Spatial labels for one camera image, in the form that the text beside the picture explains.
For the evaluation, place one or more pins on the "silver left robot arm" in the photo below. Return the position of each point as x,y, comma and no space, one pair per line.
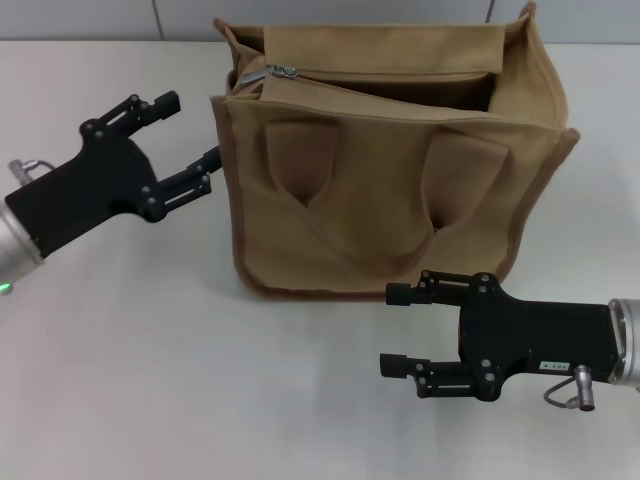
15,245

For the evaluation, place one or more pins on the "khaki canvas food bag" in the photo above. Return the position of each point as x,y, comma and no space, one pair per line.
360,200

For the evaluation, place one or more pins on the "silver metal zipper pull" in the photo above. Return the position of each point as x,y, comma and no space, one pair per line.
252,76

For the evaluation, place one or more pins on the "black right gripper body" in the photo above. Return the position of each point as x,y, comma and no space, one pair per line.
530,340

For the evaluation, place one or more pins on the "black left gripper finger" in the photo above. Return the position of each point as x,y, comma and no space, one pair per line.
185,187
150,106

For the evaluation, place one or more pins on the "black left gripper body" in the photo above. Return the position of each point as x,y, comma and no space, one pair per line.
100,175

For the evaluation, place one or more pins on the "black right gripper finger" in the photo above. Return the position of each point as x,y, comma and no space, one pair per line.
440,380
430,292

